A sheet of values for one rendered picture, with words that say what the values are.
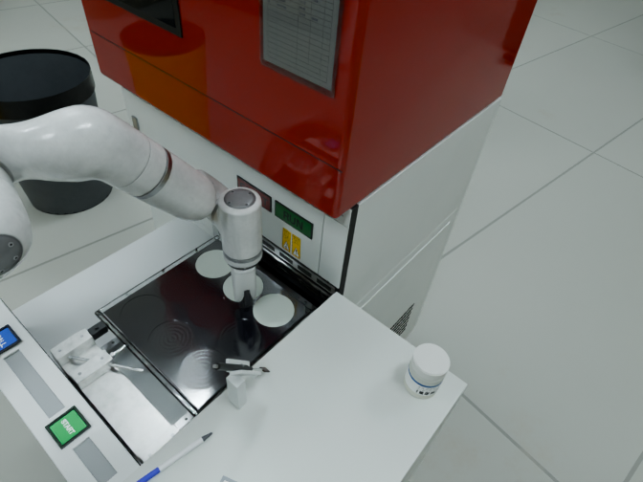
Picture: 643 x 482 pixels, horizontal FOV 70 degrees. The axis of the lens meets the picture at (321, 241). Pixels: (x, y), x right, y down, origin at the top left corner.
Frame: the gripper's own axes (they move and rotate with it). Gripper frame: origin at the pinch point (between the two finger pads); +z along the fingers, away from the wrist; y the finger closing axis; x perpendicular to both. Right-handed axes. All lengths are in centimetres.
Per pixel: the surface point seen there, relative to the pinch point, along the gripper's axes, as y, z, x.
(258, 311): 2.4, 2.0, 2.7
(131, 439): 26.9, 4.0, -25.7
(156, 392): 14.6, 10.0, -22.1
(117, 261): -27.5, 10.0, -32.8
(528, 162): -159, 92, 219
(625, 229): -85, 92, 241
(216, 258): -16.6, 2.0, -5.7
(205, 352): 11.4, 2.1, -10.5
